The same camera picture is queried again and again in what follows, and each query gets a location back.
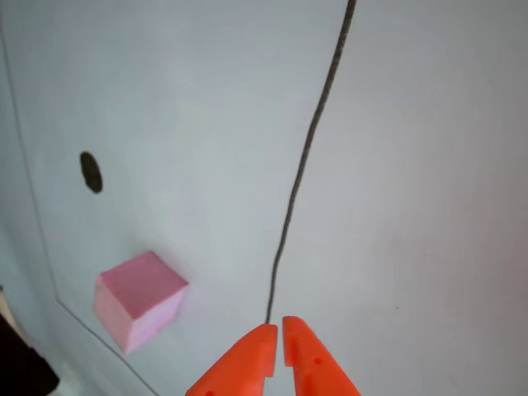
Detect white paper sheet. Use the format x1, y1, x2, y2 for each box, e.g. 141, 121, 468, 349
0, 0, 528, 396

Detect pink foam block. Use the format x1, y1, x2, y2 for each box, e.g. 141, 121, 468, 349
92, 251, 190, 356

